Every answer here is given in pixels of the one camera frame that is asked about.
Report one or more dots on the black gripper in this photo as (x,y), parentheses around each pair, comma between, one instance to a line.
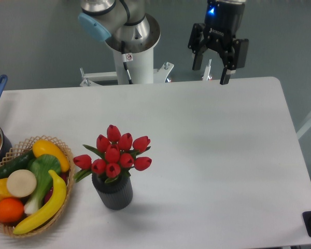
(218,33)

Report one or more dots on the red tulip bouquet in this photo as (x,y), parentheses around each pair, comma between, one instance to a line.
(117,154)

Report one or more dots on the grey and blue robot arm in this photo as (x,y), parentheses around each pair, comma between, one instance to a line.
(132,34)

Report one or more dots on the dark grey ribbed vase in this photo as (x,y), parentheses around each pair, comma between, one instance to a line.
(115,196)

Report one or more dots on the yellow squash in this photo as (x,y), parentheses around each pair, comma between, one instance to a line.
(45,147)

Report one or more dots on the green bok choy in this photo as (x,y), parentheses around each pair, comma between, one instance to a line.
(40,168)

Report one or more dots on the yellow banana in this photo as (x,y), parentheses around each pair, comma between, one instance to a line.
(47,211)

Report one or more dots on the green cucumber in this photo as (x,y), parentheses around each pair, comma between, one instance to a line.
(18,163)

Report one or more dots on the woven wicker basket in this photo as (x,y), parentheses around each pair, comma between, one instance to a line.
(23,147)

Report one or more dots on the beige round radish slice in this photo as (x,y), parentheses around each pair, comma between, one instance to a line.
(21,183)

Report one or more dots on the orange fruit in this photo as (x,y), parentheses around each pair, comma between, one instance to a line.
(11,210)

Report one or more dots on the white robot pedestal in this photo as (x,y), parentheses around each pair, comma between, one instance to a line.
(130,68)

